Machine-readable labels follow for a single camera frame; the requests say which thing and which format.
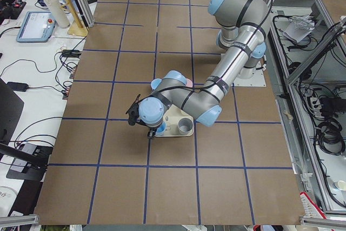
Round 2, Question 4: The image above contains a grey plastic cup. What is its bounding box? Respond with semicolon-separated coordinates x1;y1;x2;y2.
178;117;194;135

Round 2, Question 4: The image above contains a cream plastic tray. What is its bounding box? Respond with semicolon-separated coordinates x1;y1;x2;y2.
155;105;194;137

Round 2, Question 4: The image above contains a black monitor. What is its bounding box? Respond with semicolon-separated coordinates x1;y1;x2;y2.
1;81;52;181

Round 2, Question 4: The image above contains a black power adapter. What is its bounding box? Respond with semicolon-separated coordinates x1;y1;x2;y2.
7;82;29;92

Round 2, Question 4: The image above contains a blue teach pendant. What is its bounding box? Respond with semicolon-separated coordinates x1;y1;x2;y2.
16;11;56;43

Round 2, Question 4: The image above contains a grey robot arm near tray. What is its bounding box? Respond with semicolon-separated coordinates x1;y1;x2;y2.
129;0;270;138

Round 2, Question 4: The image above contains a black gripper near tray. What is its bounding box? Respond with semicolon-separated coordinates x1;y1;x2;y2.
146;123;161;138

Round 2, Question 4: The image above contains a light blue plastic cup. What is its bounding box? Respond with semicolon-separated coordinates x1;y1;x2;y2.
155;122;166;136

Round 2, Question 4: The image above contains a pink plastic cup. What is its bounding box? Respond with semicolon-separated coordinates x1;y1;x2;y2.
186;79;193;88

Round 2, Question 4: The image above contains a crumpled white paper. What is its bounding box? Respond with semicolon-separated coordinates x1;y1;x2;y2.
283;15;315;43

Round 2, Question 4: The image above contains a wooden stand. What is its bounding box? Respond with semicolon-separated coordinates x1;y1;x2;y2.
64;0;88;37

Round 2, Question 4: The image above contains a white arm base plate near tray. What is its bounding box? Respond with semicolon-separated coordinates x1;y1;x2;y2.
233;62;267;87

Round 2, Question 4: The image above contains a white water bottle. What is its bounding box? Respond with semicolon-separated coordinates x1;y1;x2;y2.
43;0;70;28

